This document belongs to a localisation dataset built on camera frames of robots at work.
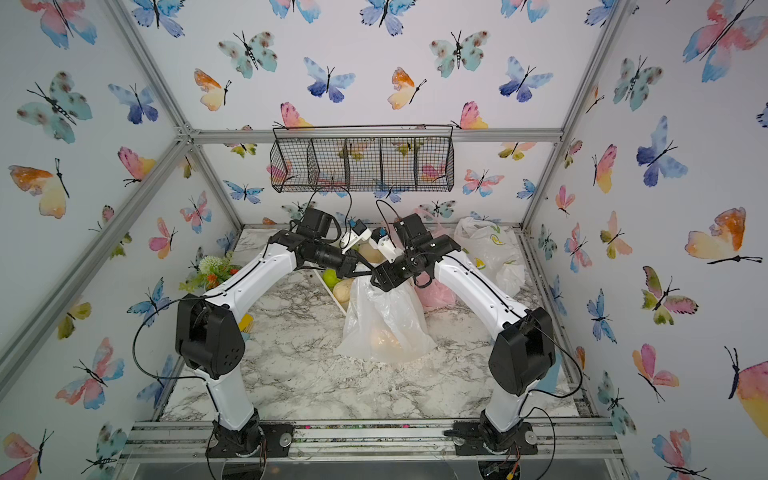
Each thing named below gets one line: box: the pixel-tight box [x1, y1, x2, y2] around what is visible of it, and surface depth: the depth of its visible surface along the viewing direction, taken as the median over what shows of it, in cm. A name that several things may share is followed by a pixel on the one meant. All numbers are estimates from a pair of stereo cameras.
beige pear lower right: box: [370, 327, 403, 355], surface depth 85 cm
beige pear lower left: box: [332, 278, 354, 311], surface depth 96 cm
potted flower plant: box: [179, 250, 242, 292], surface depth 90 cm
